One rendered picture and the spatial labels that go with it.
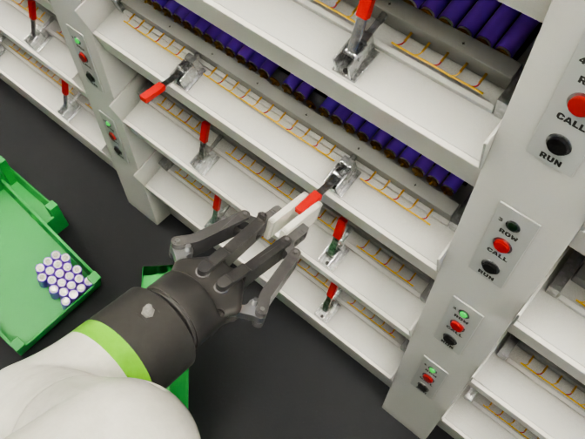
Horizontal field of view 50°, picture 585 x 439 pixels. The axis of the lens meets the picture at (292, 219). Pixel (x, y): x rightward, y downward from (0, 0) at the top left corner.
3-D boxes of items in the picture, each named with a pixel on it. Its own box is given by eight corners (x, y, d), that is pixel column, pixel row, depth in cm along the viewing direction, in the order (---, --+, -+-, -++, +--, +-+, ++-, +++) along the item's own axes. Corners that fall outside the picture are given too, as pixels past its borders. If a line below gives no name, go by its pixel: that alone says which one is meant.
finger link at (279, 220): (267, 240, 72) (262, 236, 72) (303, 211, 76) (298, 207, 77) (272, 223, 70) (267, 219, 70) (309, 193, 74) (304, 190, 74)
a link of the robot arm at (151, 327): (158, 364, 51) (81, 295, 54) (149, 427, 59) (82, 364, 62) (210, 320, 55) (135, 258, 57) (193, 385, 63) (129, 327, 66)
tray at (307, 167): (437, 281, 76) (439, 260, 67) (105, 50, 97) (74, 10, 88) (533, 155, 79) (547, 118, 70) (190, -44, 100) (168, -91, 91)
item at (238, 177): (411, 341, 92) (409, 325, 80) (132, 131, 113) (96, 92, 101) (492, 234, 95) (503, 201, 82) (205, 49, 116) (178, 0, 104)
